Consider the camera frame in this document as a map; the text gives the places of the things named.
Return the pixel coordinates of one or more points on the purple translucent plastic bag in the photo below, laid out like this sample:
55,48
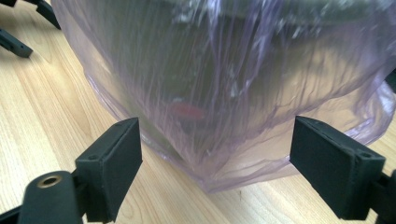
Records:
249,77

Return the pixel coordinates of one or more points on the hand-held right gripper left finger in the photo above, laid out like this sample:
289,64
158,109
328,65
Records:
112,168

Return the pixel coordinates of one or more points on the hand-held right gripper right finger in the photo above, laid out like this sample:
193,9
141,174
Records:
333,168

